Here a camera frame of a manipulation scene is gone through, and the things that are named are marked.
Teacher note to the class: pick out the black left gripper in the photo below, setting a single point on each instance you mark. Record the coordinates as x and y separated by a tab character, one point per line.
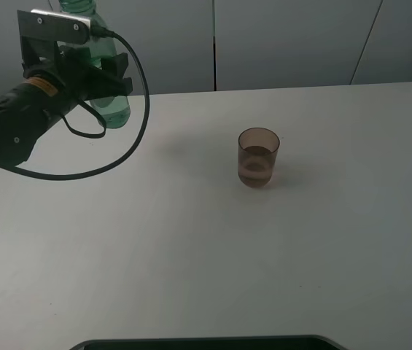
60	76

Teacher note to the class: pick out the green transparent water bottle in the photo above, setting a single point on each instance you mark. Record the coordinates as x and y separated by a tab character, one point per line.
105	95

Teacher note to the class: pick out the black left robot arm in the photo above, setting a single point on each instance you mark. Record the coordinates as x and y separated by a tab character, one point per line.
21	125

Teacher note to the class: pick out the pink translucent plastic cup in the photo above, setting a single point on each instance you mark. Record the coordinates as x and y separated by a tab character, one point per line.
257	153

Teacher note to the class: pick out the dark tray edge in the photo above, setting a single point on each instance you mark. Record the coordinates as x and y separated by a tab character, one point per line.
250	342

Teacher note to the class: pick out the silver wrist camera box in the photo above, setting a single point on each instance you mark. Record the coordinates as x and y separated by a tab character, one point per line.
54	26

